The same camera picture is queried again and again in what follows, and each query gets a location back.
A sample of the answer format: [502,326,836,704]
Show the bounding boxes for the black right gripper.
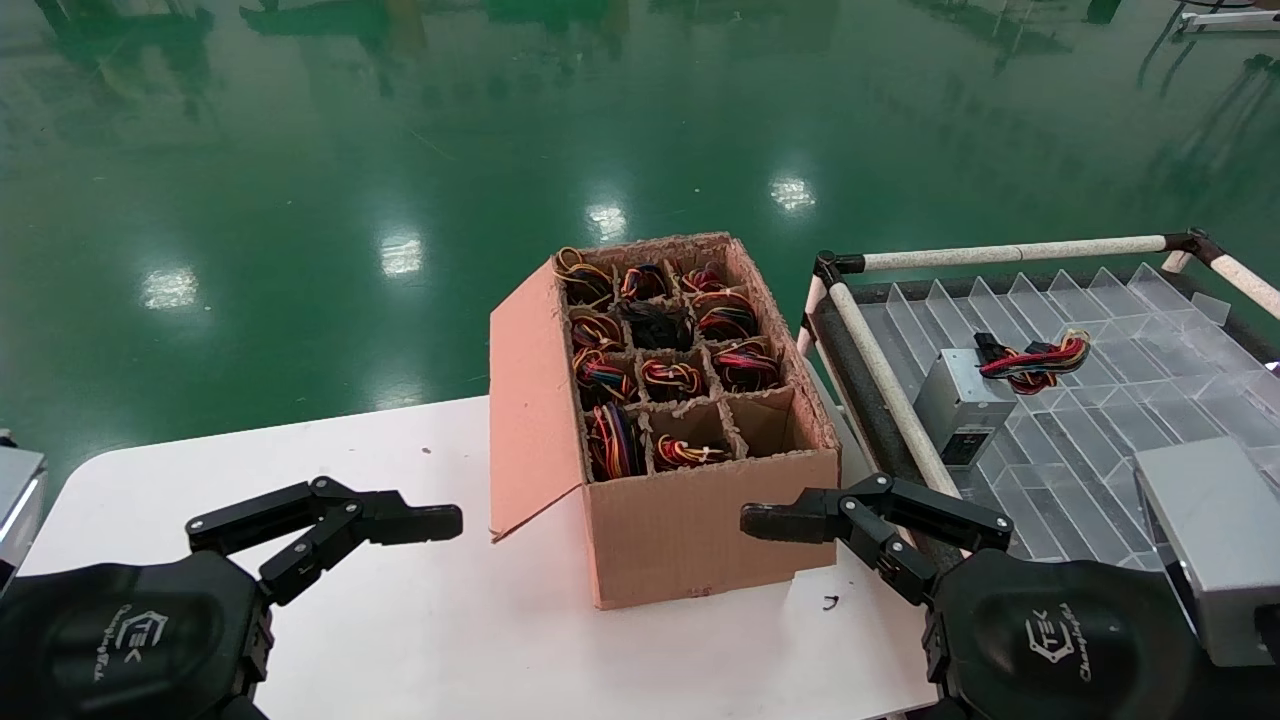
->
[740,473,1216,720]

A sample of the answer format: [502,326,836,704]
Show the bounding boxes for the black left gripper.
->
[0,478,463,720]

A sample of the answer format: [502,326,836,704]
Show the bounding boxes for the grey power supply coloured wires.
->
[912,330,1093,469]

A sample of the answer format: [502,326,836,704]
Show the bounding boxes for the brown cardboard divider box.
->
[488,232,843,611]

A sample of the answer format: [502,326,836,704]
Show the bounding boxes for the clear acrylic divider tray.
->
[810,262,1280,576]

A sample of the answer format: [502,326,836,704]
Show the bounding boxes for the white metal stand base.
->
[1178,8,1280,33]

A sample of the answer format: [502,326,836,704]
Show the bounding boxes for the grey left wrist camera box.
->
[0,445,49,591]

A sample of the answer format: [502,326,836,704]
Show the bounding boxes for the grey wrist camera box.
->
[1135,437,1280,669]
[0,445,49,591]

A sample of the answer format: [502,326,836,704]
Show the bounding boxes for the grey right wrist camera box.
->
[1135,437,1280,669]

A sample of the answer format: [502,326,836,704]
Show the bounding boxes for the power supply black wire bundle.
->
[620,300,696,351]

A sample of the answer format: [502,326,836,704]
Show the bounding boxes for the power supply yellow orange wires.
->
[556,247,615,306]

